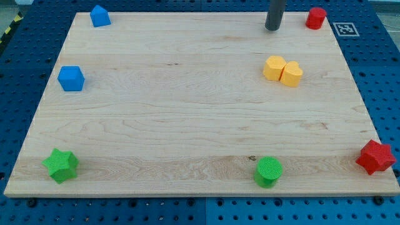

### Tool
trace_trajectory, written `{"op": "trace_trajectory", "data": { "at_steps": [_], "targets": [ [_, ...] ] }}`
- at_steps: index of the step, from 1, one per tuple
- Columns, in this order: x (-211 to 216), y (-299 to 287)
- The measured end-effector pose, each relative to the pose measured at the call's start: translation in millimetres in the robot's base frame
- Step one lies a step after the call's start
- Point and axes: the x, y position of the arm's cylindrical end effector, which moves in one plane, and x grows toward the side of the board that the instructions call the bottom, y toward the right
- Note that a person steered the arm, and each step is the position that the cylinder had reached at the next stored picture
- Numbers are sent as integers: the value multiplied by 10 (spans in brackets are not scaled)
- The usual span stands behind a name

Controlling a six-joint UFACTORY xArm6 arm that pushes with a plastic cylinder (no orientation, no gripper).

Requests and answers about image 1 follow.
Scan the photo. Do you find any red star block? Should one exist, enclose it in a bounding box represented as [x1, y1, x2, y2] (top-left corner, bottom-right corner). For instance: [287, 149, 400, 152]
[356, 139, 397, 175]

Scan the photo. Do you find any green cylinder block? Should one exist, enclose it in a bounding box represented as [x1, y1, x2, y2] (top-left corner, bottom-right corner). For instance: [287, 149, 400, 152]
[254, 156, 283, 188]

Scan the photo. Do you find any yellow heart block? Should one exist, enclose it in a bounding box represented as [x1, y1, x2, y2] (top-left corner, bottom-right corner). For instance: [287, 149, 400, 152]
[280, 61, 303, 88]

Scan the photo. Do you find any yellow hexagon block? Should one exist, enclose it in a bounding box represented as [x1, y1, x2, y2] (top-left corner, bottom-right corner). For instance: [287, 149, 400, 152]
[262, 56, 286, 81]

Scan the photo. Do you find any green star block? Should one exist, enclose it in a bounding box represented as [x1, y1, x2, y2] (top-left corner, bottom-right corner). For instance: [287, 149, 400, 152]
[41, 148, 79, 184]

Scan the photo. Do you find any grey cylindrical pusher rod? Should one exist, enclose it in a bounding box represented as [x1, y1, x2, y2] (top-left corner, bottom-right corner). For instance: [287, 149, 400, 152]
[265, 0, 287, 31]

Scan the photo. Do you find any white fiducial marker tag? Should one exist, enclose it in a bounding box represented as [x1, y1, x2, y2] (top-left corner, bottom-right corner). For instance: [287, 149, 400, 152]
[333, 22, 359, 37]

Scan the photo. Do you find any light wooden board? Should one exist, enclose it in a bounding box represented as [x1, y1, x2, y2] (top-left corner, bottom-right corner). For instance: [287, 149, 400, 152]
[4, 12, 399, 198]

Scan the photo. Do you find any red cylinder block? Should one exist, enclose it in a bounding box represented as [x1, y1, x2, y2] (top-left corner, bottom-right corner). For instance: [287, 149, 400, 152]
[306, 7, 327, 30]

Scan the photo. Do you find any blue cube block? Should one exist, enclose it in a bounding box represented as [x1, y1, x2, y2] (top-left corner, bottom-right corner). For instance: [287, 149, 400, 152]
[57, 66, 85, 91]

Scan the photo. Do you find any blue pentagon block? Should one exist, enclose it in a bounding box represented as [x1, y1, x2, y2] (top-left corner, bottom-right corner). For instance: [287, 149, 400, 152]
[89, 5, 111, 28]

